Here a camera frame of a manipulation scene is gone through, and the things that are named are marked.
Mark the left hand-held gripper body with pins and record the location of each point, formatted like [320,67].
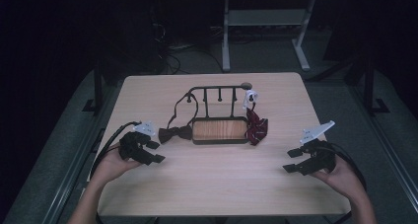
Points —
[133,145]

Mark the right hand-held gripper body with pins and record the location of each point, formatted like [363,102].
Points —
[320,158]

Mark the dark red bow tie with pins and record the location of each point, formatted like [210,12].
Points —
[171,134]

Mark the striped red bow tie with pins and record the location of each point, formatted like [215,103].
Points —
[258,128]

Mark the black rack with wooden tray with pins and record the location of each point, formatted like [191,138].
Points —
[218,130]

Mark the person's right hand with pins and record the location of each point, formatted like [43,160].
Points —
[341,178]

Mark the person's left hand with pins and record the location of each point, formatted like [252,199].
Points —
[111,168]

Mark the black stand leg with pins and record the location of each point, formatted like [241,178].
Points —
[97,92]
[369,89]

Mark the white metal stand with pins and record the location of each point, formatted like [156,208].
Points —
[263,17]

